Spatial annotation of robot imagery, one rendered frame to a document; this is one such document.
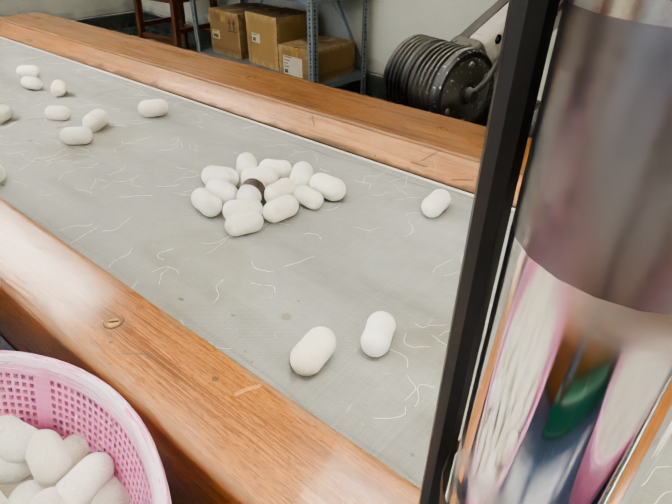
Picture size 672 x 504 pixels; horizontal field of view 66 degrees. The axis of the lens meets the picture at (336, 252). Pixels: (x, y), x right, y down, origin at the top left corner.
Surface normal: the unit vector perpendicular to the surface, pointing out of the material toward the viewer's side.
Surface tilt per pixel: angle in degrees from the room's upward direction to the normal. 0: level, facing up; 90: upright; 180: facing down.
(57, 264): 0
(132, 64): 45
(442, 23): 91
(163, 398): 1
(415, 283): 0
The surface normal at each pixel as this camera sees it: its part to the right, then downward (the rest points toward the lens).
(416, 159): -0.44, -0.26
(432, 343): 0.00, -0.82
